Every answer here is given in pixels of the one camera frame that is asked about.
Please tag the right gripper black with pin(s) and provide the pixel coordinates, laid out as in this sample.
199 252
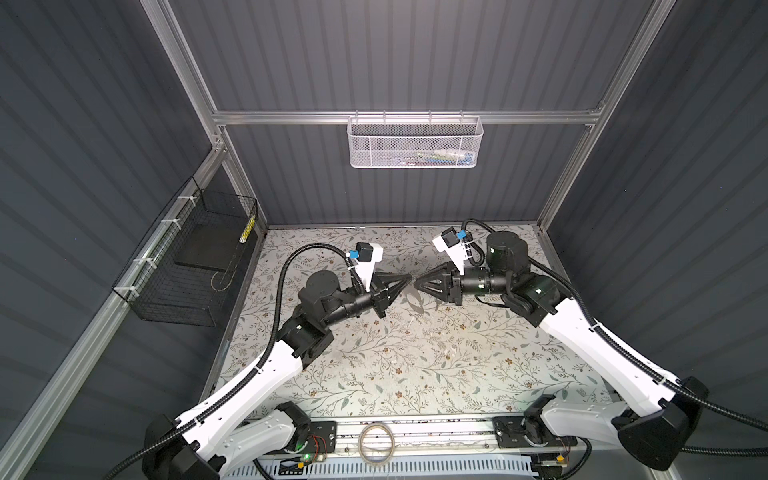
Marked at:
451 285

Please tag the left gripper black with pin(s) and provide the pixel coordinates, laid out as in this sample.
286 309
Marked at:
378 295

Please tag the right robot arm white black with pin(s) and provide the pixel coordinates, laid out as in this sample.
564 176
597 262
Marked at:
655 414

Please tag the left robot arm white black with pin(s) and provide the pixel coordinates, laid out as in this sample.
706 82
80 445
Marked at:
221 440

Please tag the items in white basket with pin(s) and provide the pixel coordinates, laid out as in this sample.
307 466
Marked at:
437 158

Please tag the yellow marker in black basket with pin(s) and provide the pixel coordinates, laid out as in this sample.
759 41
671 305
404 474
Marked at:
243 238

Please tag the tape roll clear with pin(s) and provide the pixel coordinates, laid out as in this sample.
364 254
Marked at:
376 444

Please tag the black pad in basket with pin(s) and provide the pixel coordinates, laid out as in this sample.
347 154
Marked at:
209 247

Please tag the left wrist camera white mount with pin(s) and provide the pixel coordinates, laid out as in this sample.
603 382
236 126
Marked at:
365 256

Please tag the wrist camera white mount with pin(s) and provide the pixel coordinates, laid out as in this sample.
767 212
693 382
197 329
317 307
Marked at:
454 243
365 256

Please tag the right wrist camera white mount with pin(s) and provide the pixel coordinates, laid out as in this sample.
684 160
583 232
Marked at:
454 243

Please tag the white wire mesh basket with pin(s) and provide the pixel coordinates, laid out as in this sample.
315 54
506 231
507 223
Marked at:
374 140

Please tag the black wire basket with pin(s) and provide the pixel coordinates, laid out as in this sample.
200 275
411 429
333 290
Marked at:
191 268

